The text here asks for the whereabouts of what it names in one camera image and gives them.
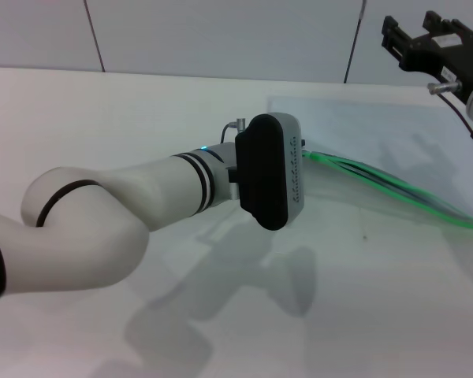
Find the clear green-zip document bag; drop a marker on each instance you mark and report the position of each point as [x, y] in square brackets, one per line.
[370, 130]

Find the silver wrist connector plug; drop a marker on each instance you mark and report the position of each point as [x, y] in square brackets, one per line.
[241, 124]
[443, 87]

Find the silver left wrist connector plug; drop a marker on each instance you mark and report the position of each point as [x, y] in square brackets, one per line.
[241, 124]

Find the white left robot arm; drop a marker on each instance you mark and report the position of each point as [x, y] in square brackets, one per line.
[102, 220]

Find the silver right wrist connector plug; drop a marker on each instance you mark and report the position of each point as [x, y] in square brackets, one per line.
[443, 87]

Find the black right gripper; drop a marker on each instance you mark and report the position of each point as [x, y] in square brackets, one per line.
[445, 53]

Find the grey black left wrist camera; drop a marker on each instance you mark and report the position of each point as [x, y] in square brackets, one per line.
[266, 173]

